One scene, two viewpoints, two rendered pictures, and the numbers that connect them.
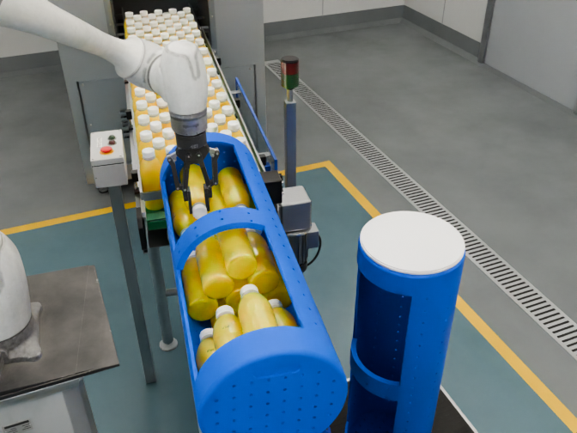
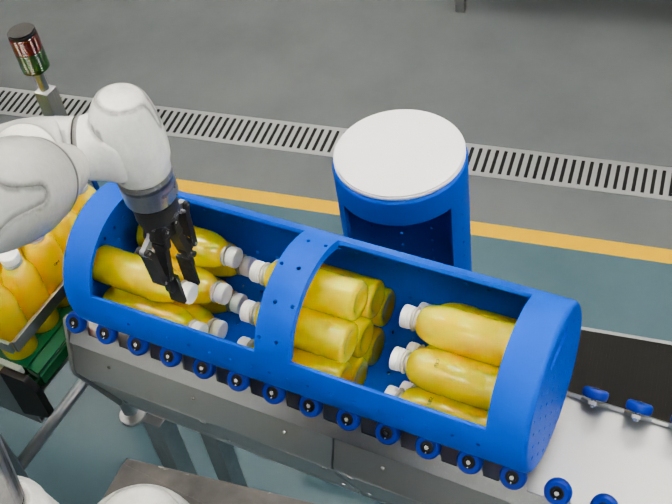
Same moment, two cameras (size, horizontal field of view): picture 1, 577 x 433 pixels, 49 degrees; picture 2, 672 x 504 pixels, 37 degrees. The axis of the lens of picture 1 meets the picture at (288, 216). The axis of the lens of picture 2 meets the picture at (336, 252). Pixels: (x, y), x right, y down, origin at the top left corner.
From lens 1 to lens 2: 1.00 m
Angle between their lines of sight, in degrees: 34
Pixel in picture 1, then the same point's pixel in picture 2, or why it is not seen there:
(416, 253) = (424, 161)
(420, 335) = (463, 243)
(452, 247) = (442, 131)
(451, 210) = (177, 106)
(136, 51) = not seen: hidden behind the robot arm
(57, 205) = not seen: outside the picture
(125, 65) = not seen: hidden behind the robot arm
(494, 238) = (257, 105)
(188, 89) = (161, 145)
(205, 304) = (343, 373)
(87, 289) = (171, 485)
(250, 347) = (532, 346)
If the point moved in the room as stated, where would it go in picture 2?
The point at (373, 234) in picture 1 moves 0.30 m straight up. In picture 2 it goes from (361, 174) to (344, 55)
